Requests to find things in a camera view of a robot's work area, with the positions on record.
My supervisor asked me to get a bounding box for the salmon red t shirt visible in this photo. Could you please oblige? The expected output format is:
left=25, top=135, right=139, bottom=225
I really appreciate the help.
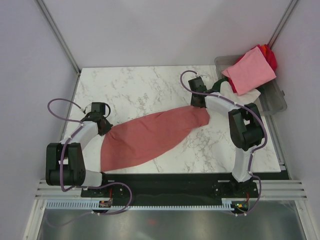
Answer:
left=100, top=105, right=210, bottom=172

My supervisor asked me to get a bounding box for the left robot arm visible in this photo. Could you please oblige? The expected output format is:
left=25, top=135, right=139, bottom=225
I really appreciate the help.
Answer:
left=45, top=99, right=113, bottom=197

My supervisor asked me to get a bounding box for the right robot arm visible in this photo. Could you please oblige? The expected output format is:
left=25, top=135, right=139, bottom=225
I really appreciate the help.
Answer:
left=188, top=76, right=267, bottom=197

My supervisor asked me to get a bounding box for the dark green t shirt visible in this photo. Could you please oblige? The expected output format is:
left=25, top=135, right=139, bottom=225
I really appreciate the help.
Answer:
left=209, top=77, right=228, bottom=93

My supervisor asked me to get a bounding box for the white t shirt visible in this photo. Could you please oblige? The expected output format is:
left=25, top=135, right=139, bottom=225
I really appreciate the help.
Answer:
left=219, top=81, right=262, bottom=104

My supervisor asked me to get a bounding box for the light pink t shirt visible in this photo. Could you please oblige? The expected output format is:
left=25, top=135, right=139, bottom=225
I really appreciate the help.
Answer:
left=221, top=48, right=277, bottom=96

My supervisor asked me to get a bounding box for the grey translucent plastic bin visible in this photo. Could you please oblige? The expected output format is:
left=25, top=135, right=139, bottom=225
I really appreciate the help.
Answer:
left=214, top=55, right=287, bottom=116

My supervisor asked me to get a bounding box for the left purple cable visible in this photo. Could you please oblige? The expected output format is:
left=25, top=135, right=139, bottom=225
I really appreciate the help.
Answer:
left=47, top=98, right=88, bottom=193

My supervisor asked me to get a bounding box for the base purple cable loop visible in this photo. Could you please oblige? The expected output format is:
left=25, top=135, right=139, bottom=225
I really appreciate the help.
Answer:
left=91, top=181, right=135, bottom=217

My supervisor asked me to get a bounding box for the right aluminium frame post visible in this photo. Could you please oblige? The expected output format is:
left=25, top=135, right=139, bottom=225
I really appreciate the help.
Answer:
left=267, top=0, right=300, bottom=50

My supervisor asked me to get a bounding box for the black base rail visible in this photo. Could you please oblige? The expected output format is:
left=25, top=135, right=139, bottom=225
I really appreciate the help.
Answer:
left=81, top=173, right=259, bottom=206

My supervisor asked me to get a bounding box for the white slotted cable duct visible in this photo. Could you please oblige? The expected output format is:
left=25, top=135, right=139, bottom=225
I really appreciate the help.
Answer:
left=45, top=199, right=236, bottom=211

